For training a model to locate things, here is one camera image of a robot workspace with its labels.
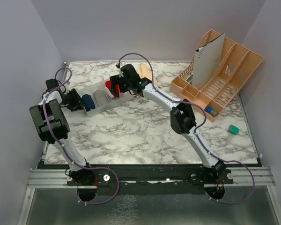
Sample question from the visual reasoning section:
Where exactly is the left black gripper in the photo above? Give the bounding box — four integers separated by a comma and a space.
59, 88, 87, 111

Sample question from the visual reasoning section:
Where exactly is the beige underwear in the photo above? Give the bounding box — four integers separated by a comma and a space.
136, 63, 152, 81

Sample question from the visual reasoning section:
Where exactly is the red boxer underwear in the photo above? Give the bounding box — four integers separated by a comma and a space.
105, 80, 119, 98

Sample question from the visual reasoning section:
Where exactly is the clear plastic storage box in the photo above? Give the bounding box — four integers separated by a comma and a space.
75, 80, 134, 117

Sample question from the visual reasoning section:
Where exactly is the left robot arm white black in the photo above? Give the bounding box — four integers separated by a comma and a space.
29, 79, 95, 185

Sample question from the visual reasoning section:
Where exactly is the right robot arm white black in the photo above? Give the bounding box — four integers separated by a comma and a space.
110, 64, 226, 183

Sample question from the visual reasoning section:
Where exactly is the navy rolled underwear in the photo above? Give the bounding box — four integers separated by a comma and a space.
82, 94, 96, 112

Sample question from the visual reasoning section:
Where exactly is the grey rolled underwear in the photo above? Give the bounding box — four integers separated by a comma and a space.
93, 90, 109, 107

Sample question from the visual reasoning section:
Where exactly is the white folder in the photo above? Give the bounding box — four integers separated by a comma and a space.
192, 33, 225, 90

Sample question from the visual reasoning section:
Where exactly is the blue capped small bottle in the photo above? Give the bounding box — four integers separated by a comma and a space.
206, 107, 218, 117

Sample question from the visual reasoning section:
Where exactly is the peach desk organizer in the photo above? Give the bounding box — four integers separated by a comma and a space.
170, 30, 264, 122

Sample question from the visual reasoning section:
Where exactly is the green grey eraser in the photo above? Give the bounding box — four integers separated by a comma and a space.
227, 124, 239, 135

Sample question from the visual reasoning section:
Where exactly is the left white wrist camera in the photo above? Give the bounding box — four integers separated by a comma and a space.
63, 83, 71, 94

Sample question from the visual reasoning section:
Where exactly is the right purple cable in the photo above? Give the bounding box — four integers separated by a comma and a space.
116, 52, 256, 204

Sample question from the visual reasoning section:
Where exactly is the purple cable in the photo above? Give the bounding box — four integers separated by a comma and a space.
42, 67, 120, 207
116, 52, 256, 204

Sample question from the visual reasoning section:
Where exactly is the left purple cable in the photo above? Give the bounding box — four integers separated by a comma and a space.
42, 67, 120, 207

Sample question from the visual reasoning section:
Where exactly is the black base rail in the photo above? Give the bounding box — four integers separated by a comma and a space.
37, 161, 235, 196

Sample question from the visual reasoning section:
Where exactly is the aluminium frame rail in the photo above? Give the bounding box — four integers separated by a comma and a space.
16, 61, 276, 225

